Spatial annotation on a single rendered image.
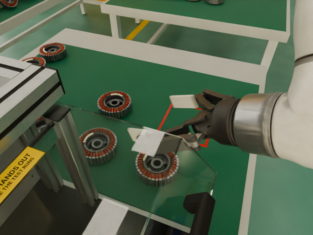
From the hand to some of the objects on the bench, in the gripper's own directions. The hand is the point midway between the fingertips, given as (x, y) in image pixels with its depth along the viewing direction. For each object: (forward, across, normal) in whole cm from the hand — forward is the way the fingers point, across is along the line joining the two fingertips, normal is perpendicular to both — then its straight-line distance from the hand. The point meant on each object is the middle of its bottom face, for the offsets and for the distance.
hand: (156, 117), depth 53 cm
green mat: (+35, +10, -3) cm, 36 cm away
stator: (+33, +10, -4) cm, 34 cm away
